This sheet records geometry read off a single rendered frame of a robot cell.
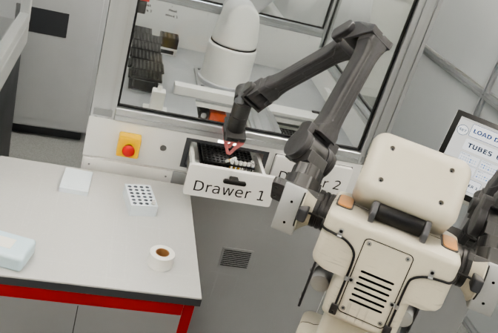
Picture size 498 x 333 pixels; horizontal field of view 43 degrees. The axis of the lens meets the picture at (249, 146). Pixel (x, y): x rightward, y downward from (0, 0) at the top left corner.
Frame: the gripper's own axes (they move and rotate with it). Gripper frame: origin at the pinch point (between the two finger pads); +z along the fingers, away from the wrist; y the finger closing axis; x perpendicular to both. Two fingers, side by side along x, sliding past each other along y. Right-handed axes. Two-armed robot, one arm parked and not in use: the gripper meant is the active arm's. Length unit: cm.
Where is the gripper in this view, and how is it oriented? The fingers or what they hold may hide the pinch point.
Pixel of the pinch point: (228, 148)
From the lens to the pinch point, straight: 204.9
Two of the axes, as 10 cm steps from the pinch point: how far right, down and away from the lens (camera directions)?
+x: -9.6, -1.4, -2.2
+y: -0.7, -6.6, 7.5
